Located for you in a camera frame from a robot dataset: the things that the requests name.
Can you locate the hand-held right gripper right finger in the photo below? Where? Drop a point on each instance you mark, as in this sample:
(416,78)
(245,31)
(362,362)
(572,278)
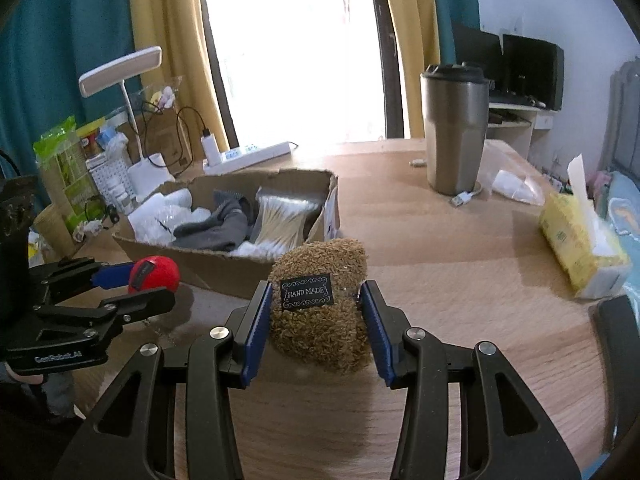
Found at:
(377,335)

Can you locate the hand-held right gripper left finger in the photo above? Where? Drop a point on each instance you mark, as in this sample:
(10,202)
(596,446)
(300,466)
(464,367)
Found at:
(257,335)

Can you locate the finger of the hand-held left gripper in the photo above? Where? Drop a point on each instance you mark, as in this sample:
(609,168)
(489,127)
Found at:
(145,302)
(112,276)

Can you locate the red plush ball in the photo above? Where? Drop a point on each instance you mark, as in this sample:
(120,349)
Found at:
(162,272)

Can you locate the brown plush toy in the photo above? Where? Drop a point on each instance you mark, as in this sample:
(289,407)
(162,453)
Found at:
(320,340)

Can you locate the white plastic-wrapped pack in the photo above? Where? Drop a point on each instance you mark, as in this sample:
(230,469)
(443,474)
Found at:
(152,220)

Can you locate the brown cardboard box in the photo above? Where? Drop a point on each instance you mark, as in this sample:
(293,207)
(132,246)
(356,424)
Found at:
(220,270)

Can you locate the dark grey sock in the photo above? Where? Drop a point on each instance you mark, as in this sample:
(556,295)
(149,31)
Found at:
(215,230)

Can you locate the bag of cotton swabs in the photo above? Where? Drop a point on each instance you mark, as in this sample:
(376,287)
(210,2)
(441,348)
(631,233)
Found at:
(280,220)

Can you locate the person's left hand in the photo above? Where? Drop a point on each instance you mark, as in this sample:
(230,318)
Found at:
(25,378)

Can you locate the small white bottle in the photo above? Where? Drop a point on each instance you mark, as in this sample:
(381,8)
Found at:
(119,197)
(128,204)

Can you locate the woven basket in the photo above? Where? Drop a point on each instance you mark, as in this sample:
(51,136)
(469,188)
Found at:
(52,227)

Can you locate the white perforated basket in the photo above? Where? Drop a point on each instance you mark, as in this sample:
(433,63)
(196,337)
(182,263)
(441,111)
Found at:
(107,177)

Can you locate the green snack package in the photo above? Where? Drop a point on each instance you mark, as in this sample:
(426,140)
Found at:
(65,170)

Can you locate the blue white packet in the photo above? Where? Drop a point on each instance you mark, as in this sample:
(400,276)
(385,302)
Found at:
(112,141)

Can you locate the yellow lid jar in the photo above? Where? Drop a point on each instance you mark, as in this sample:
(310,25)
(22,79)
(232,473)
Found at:
(90,142)

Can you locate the flat brown cardboard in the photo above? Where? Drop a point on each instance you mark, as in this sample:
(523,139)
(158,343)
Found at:
(165,145)

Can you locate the white charger plug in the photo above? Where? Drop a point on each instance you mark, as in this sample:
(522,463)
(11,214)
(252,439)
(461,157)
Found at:
(210,147)

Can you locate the white power strip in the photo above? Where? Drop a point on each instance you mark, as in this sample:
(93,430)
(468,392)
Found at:
(250,155)

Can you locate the clear bag with toy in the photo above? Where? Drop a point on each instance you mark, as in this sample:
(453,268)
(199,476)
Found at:
(167,92)

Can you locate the clear plastic bag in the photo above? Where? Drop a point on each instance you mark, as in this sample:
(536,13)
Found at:
(510,182)

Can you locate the white desk lamp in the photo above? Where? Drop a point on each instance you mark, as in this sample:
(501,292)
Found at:
(120,67)

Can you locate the steel tumbler with black lid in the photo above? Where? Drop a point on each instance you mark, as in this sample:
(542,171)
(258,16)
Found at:
(452,135)

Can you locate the yellow tissue pack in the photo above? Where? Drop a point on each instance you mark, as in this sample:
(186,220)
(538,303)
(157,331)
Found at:
(575,240)

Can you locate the black chair back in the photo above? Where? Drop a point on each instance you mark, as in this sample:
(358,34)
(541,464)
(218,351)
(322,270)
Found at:
(617,350)

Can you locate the white computer desk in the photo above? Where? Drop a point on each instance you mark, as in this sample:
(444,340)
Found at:
(520,135)

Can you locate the yellow curtain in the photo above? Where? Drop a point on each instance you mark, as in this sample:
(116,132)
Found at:
(410,35)
(165,20)

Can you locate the blue printed bedsheet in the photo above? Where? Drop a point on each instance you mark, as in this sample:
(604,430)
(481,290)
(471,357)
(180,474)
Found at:
(625,205)

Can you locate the black monitor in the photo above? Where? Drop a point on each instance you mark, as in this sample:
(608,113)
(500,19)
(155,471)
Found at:
(532,72)
(475,55)

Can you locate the grey bed headboard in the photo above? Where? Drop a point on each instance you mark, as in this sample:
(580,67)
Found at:
(625,125)

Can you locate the black door frame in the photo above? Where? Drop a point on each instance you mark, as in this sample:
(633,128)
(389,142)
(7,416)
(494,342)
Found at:
(392,85)

